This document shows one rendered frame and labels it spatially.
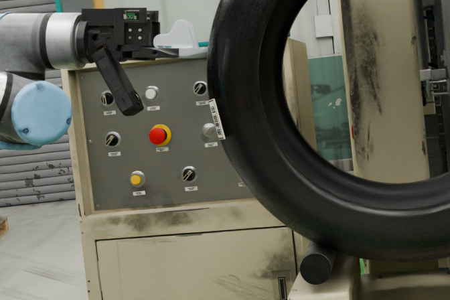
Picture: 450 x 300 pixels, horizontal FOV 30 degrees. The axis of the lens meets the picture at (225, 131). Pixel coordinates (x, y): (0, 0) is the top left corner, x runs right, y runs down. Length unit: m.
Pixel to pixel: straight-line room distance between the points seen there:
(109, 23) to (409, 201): 0.58
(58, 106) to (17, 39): 0.18
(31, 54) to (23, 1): 9.25
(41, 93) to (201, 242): 0.84
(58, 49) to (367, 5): 0.57
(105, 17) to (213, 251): 0.79
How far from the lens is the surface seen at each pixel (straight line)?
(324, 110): 10.20
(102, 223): 2.03
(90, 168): 2.07
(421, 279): 1.52
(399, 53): 1.55
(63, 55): 1.34
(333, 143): 10.23
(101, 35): 1.35
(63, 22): 1.35
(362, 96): 1.55
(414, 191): 1.45
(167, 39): 1.31
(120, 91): 1.33
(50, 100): 1.23
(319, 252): 1.23
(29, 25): 1.37
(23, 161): 10.61
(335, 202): 1.19
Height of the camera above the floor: 1.17
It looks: 3 degrees down
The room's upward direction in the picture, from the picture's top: 6 degrees counter-clockwise
